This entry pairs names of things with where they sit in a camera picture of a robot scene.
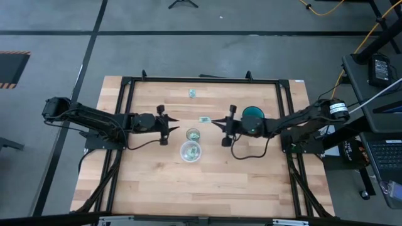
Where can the black power brick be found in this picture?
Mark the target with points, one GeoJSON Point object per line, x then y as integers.
{"type": "Point", "coordinates": [380, 70]}

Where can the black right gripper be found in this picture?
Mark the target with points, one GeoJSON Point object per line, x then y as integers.
{"type": "Point", "coordinates": [251, 125]}

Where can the clear glass jar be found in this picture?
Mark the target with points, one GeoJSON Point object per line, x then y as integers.
{"type": "Point", "coordinates": [187, 131]}

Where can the black aluminium table frame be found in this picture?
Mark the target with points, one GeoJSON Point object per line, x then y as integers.
{"type": "Point", "coordinates": [204, 80]}

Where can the black stand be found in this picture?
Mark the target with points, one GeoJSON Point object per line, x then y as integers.
{"type": "Point", "coordinates": [377, 40]}

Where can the dark side desk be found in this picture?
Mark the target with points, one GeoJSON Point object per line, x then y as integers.
{"type": "Point", "coordinates": [361, 94]}

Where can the black hazard striped mat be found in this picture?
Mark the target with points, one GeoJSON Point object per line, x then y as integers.
{"type": "Point", "coordinates": [11, 67]}

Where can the green sachet packet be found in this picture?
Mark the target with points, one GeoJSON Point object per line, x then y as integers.
{"type": "Point", "coordinates": [188, 152]}
{"type": "Point", "coordinates": [204, 119]}
{"type": "Point", "coordinates": [194, 149]}
{"type": "Point", "coordinates": [192, 93]}
{"type": "Point", "coordinates": [193, 136]}

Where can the dark laptop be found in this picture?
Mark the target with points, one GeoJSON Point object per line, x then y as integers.
{"type": "Point", "coordinates": [386, 157]}

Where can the clear plastic cup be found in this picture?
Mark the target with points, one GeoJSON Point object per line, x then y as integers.
{"type": "Point", "coordinates": [182, 155]}

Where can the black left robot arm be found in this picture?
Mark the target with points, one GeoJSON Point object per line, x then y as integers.
{"type": "Point", "coordinates": [94, 116]}

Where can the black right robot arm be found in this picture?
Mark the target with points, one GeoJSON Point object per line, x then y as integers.
{"type": "Point", "coordinates": [301, 118]}

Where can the black tripod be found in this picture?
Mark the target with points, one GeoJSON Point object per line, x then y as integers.
{"type": "Point", "coordinates": [183, 3]}

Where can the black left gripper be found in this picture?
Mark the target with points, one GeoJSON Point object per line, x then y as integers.
{"type": "Point", "coordinates": [146, 123]}

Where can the black stand leg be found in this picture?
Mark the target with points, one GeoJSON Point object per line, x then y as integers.
{"type": "Point", "coordinates": [11, 144]}

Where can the black bag with lettering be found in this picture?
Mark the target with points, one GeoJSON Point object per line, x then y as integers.
{"type": "Point", "coordinates": [351, 152]}

